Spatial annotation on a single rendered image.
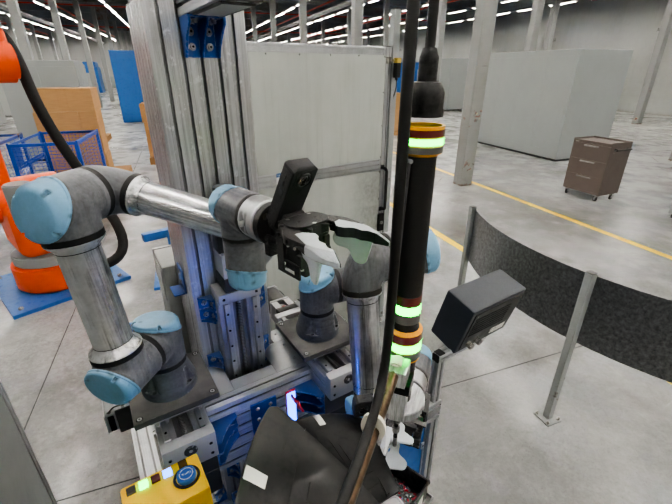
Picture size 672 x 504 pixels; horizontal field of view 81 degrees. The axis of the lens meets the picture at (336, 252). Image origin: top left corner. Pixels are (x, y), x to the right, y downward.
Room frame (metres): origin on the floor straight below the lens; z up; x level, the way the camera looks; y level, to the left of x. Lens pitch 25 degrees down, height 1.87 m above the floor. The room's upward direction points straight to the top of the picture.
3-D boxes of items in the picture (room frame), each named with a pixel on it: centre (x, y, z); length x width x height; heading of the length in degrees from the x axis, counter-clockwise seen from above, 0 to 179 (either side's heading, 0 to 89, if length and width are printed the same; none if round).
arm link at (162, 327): (0.87, 0.49, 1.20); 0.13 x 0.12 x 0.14; 168
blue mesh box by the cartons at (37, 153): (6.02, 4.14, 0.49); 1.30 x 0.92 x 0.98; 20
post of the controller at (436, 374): (1.00, -0.33, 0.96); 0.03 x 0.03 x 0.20; 34
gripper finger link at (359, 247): (0.52, -0.04, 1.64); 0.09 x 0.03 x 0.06; 65
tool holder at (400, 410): (0.40, -0.08, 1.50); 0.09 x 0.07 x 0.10; 159
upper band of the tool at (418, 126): (0.41, -0.09, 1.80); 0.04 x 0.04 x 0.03
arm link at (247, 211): (0.62, 0.12, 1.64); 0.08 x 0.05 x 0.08; 134
